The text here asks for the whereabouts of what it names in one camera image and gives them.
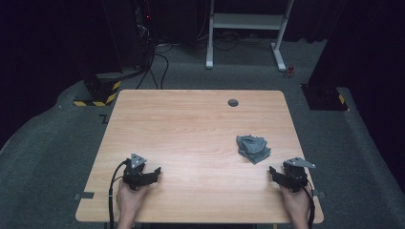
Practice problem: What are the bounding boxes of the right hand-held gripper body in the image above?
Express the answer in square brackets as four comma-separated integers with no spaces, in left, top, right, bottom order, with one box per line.
[283,156,317,194]

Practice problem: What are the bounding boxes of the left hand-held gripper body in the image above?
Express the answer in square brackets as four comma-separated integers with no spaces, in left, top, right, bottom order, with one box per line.
[122,153,151,192]

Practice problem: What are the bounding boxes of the grey cloth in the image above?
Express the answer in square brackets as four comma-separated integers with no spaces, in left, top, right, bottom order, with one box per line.
[236,135,272,165]

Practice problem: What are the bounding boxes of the person's right hand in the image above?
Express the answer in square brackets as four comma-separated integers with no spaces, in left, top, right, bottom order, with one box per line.
[280,185,312,222]

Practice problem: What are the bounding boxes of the person's left hand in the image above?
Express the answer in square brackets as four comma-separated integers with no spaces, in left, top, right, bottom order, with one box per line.
[116,180,151,222]

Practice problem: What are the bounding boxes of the black yellow striped base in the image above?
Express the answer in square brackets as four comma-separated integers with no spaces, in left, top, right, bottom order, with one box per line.
[74,72,122,108]

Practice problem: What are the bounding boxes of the dark equipment rack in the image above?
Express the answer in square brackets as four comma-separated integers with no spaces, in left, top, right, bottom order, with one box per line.
[133,0,158,70]

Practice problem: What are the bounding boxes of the white metal stand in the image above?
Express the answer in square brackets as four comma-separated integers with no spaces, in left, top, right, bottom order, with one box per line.
[205,0,295,72]

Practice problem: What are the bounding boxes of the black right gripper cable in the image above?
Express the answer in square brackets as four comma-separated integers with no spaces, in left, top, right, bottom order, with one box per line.
[300,179,316,229]

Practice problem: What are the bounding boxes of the black floor cables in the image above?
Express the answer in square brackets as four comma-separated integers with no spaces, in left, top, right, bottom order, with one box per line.
[135,42,175,91]

